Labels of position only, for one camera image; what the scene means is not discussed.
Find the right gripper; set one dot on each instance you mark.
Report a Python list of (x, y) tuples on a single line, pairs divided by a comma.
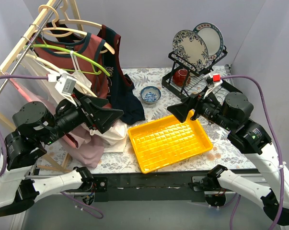
[(195, 107)]

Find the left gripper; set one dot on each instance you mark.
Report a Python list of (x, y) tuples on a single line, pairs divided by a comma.
[(85, 112)]

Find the pink tank top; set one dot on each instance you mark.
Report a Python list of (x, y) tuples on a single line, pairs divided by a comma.
[(82, 146)]

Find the white tank top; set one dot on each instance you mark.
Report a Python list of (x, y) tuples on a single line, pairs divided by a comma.
[(114, 139)]

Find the pink hanger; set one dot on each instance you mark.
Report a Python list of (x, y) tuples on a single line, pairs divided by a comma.
[(25, 93)]

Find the cream hanger front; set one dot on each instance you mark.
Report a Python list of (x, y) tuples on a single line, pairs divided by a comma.
[(40, 67)]

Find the cream hanger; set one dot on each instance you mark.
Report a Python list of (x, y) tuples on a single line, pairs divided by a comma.
[(69, 31), (40, 67), (76, 21)]

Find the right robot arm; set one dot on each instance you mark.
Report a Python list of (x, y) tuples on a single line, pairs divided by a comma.
[(250, 139)]

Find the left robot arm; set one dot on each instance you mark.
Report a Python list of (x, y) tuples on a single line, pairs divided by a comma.
[(36, 127)]

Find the navy tank top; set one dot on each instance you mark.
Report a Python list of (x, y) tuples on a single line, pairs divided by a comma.
[(120, 86)]

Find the green hanger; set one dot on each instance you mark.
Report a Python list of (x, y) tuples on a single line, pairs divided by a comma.
[(76, 54)]

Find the red tank top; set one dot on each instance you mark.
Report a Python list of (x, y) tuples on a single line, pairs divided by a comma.
[(90, 46)]

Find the cream hanger rear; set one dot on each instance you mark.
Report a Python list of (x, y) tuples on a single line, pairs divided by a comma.
[(76, 21)]

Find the red mug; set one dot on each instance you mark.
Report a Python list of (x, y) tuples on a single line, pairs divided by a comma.
[(179, 77)]

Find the blue white small bowl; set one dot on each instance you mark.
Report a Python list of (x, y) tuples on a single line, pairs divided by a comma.
[(150, 94)]

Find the white camisole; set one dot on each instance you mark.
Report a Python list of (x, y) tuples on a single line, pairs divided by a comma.
[(77, 72)]

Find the yellow plastic tray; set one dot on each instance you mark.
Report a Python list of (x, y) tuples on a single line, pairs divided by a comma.
[(166, 141)]

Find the floral blue plate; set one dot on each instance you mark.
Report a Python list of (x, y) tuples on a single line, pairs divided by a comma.
[(190, 47)]

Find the wooden clothes rack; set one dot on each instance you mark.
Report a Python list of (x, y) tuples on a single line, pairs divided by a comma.
[(40, 21)]

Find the green rimmed white plate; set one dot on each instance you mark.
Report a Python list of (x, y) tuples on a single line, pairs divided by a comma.
[(212, 37)]

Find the black wire dish rack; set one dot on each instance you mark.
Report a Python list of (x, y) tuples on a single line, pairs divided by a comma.
[(194, 82)]

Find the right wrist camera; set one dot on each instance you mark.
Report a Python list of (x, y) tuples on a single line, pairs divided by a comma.
[(212, 80)]

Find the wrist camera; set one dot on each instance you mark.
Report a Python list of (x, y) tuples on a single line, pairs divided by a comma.
[(65, 85), (212, 80)]

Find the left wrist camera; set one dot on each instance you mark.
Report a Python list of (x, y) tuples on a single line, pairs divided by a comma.
[(65, 85)]

